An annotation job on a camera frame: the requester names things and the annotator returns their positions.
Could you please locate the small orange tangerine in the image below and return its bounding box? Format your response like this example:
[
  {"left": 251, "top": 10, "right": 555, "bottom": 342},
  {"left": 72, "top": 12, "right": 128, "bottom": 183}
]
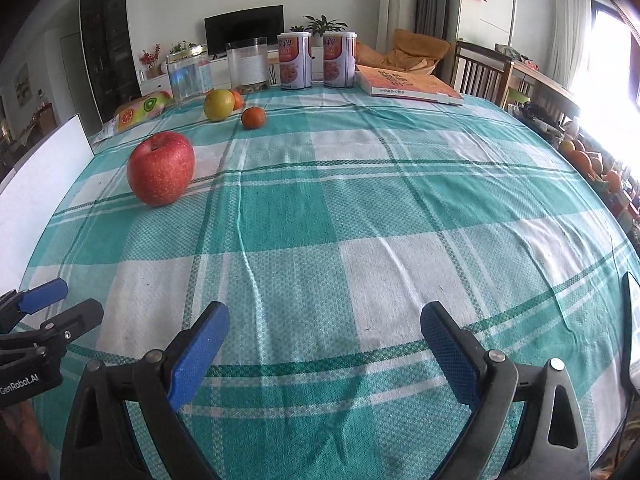
[{"left": 241, "top": 106, "right": 266, "bottom": 130}]

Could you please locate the yellow green apple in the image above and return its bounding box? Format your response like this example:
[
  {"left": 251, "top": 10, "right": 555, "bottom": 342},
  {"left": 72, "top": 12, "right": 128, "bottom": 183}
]
[{"left": 203, "top": 89, "right": 235, "bottom": 122}]

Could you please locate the white cardboard box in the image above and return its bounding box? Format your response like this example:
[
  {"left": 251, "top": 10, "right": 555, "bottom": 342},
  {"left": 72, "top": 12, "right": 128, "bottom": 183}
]
[{"left": 0, "top": 115, "right": 93, "bottom": 292}]

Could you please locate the red apple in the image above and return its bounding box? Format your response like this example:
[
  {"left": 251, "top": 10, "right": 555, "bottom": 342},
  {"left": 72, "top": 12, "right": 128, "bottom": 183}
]
[{"left": 126, "top": 131, "right": 195, "bottom": 207}]

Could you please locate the fruit print snack bag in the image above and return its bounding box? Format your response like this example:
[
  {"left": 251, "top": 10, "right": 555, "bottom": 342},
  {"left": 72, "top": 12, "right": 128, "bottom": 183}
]
[{"left": 100, "top": 90, "right": 174, "bottom": 138}]

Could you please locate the teal plaid tablecloth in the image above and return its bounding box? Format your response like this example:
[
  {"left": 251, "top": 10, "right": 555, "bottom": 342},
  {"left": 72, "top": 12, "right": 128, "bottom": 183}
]
[{"left": 22, "top": 87, "right": 639, "bottom": 479}]

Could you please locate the red flower vase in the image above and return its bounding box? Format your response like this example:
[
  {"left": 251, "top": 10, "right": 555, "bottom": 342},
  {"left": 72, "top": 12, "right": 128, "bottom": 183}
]
[{"left": 139, "top": 44, "right": 160, "bottom": 79}]

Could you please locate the gold lid clear jar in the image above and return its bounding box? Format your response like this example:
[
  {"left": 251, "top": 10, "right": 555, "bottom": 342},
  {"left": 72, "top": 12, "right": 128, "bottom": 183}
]
[{"left": 166, "top": 46, "right": 214, "bottom": 102}]

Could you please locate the black glass cabinet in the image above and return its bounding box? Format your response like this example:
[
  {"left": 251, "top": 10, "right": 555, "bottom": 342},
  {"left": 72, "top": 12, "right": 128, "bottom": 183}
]
[{"left": 79, "top": 0, "right": 141, "bottom": 122}]

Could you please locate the green plant by flowers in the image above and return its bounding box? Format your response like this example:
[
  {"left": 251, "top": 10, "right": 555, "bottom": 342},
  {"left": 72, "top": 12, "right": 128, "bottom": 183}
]
[{"left": 168, "top": 40, "right": 196, "bottom": 55}]

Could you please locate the wooden chair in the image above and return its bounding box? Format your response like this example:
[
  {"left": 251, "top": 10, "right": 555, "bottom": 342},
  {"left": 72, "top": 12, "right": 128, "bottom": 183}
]
[{"left": 451, "top": 40, "right": 513, "bottom": 108}]

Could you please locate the orange book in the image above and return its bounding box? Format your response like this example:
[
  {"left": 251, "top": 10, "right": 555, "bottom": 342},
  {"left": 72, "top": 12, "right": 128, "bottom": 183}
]
[{"left": 356, "top": 65, "right": 463, "bottom": 105}]

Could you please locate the black lid clear jar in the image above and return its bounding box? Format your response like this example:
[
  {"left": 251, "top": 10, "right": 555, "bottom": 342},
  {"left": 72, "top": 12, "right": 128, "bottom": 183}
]
[{"left": 227, "top": 37, "right": 270, "bottom": 94}]

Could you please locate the left red white can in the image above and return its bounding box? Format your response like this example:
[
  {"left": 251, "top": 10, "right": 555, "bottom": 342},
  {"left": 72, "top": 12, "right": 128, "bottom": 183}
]
[{"left": 278, "top": 32, "right": 311, "bottom": 90}]

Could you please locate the red white can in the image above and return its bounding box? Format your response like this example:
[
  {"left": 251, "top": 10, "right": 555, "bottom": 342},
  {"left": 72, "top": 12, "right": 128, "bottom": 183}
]
[
  {"left": 323, "top": 32, "right": 357, "bottom": 88},
  {"left": 278, "top": 32, "right": 311, "bottom": 90}
]

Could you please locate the right red white can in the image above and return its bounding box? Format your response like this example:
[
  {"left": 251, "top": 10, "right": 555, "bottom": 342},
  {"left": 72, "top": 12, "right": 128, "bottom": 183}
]
[{"left": 323, "top": 32, "right": 357, "bottom": 88}]

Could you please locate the black television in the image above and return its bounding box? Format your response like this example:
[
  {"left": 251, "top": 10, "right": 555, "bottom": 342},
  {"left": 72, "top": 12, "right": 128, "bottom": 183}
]
[{"left": 204, "top": 6, "right": 284, "bottom": 56}]

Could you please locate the green potted plant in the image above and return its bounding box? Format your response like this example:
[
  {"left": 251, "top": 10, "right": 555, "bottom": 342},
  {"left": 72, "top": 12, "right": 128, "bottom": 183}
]
[{"left": 305, "top": 14, "right": 348, "bottom": 47}]

